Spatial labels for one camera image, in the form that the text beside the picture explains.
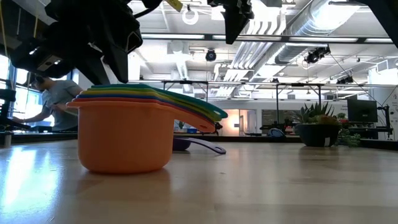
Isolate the potted succulent plant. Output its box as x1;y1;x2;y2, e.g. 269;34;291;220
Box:
294;101;361;148

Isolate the white hanging ring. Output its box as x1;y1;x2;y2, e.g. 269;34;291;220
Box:
182;7;200;26

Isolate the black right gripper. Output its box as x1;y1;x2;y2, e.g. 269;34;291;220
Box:
207;0;254;45

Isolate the yellow tag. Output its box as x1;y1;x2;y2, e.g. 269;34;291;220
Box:
164;0;184;13

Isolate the silver ceiling duct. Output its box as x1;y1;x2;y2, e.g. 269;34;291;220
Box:
273;0;361;65

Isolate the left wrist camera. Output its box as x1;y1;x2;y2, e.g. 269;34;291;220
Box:
9;39;77;79

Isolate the black monitor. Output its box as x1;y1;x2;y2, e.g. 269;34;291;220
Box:
347;98;379;123

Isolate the white and blue helmet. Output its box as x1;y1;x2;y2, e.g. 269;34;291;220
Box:
267;128;285;138

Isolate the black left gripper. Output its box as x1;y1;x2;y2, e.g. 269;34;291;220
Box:
70;18;144;85

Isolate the orange measuring cup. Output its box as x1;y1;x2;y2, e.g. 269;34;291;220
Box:
66;98;216;174

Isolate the person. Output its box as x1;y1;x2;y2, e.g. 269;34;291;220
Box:
12;76;84;132

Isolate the black ceiling camera rig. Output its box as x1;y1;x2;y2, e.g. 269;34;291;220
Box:
303;46;331;65

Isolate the purple measuring cup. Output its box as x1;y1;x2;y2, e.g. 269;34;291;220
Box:
172;136;227;156

